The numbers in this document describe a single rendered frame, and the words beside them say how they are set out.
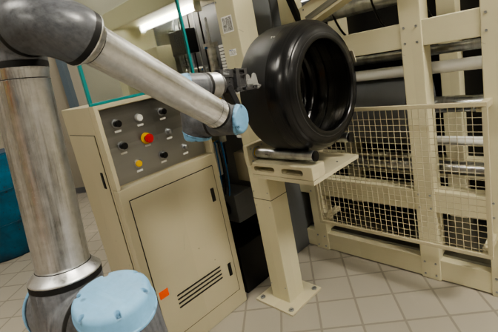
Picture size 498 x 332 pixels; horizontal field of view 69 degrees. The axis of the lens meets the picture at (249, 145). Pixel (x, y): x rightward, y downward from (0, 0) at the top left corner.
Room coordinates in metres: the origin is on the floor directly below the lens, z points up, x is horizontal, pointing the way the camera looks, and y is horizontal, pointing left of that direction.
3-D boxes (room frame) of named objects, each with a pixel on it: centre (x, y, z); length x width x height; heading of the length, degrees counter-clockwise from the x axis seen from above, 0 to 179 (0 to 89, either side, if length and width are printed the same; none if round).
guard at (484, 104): (1.71, -0.64, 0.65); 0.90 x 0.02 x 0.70; 43
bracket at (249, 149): (1.79, -0.13, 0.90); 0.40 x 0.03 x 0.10; 133
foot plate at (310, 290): (1.83, -0.06, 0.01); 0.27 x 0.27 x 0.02; 43
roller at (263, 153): (1.56, -0.15, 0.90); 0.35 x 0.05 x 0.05; 43
